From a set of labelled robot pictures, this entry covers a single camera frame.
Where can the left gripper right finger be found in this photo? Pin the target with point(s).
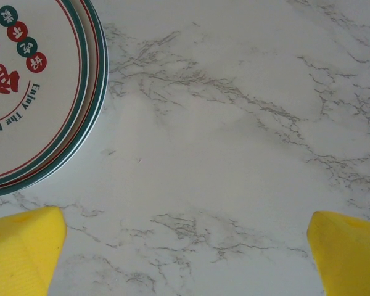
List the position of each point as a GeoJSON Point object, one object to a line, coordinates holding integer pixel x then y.
{"type": "Point", "coordinates": [351, 259]}

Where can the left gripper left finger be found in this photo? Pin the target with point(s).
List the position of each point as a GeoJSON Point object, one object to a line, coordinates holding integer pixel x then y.
{"type": "Point", "coordinates": [21, 256]}

